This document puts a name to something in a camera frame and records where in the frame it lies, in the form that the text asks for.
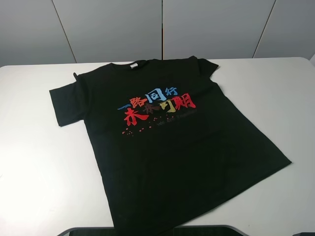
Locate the black printed t-shirt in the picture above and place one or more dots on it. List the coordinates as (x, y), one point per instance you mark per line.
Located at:
(169, 145)

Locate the dark monitor at table edge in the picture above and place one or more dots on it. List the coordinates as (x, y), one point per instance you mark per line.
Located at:
(215, 230)

